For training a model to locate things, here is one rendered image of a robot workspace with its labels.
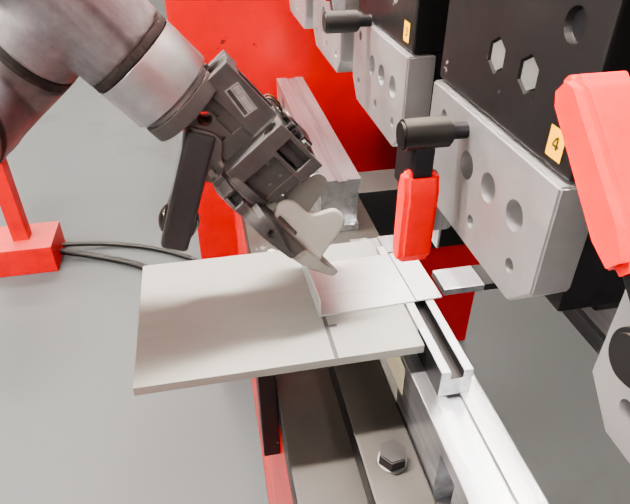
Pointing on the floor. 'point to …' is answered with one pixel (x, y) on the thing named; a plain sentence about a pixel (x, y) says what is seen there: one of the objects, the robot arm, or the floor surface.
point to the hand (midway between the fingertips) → (315, 252)
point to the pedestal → (20, 235)
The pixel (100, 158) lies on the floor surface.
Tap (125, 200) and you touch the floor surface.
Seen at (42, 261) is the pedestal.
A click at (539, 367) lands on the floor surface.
